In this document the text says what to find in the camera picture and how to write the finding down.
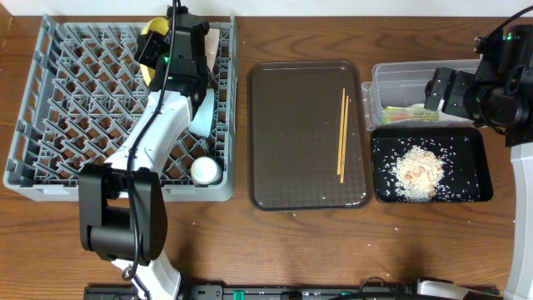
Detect pale green plastic cup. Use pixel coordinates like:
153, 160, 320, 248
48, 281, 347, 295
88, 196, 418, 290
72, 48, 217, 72
190, 157, 222, 186

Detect black waste tray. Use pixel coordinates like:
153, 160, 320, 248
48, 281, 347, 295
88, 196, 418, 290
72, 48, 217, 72
371, 127, 494, 203

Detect wooden chopstick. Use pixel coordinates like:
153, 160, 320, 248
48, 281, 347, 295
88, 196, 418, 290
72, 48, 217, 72
340, 96, 350, 183
336, 87, 346, 175

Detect rice food leftovers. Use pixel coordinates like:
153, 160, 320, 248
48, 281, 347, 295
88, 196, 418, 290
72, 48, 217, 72
381, 135, 480, 202

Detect white crumpled paper napkin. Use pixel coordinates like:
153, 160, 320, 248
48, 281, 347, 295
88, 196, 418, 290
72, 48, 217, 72
409, 103, 425, 109

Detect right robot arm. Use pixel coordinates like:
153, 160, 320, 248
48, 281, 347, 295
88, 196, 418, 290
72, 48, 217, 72
425, 25, 532, 299

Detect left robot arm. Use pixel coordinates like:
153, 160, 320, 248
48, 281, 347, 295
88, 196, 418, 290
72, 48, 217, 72
78, 6, 214, 299

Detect yellow plastic plate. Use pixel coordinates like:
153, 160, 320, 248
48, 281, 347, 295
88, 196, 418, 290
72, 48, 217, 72
140, 17, 169, 85

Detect light blue plastic bowl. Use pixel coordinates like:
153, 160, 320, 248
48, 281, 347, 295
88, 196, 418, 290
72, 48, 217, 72
188, 88, 215, 138

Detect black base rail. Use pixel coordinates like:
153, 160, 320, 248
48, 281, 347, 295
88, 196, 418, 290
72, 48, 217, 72
82, 277, 501, 300

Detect green printed wrapper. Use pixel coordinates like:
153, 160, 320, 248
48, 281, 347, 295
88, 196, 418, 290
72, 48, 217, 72
381, 107, 439, 124

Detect grey plastic dish rack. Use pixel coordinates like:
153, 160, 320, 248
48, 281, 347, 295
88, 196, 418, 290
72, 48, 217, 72
3, 16, 239, 202

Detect clear plastic waste bin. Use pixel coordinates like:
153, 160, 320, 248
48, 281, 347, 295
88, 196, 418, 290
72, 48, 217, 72
361, 59, 480, 131

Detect dark brown serving tray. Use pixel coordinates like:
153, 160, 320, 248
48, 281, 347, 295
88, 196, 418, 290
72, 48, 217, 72
247, 61, 374, 212

